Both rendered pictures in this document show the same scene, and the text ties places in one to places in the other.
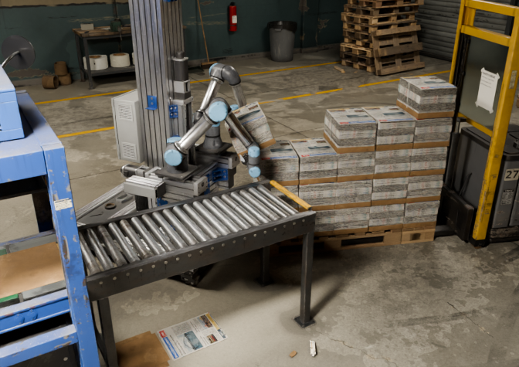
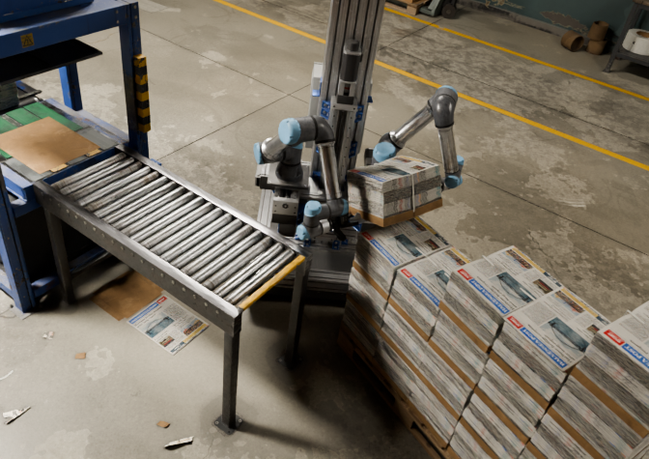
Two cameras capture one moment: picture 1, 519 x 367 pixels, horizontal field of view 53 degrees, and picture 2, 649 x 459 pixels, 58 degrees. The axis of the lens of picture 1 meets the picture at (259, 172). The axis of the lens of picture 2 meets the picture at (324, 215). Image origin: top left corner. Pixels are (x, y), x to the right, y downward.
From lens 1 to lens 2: 2.87 m
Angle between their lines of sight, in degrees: 53
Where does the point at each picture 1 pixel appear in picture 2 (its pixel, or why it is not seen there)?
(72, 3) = not seen: outside the picture
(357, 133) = (472, 305)
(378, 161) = (489, 375)
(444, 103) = (634, 398)
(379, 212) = (466, 444)
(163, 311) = not seen: hidden behind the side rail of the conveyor
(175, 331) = (169, 308)
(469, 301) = not seen: outside the picture
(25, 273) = (43, 149)
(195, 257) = (108, 242)
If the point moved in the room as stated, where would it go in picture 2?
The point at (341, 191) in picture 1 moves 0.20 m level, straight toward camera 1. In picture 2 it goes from (429, 361) to (388, 366)
